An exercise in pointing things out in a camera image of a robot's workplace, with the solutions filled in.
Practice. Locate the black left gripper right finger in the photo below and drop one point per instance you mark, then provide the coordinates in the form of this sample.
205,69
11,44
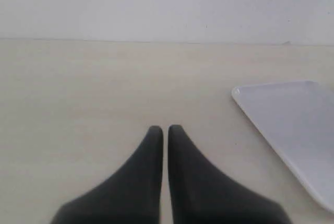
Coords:
201,193

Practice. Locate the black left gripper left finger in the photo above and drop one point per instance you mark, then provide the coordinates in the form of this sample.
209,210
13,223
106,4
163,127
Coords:
130,195

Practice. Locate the white plastic tray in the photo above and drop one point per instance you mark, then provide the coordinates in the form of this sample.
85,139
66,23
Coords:
296,120

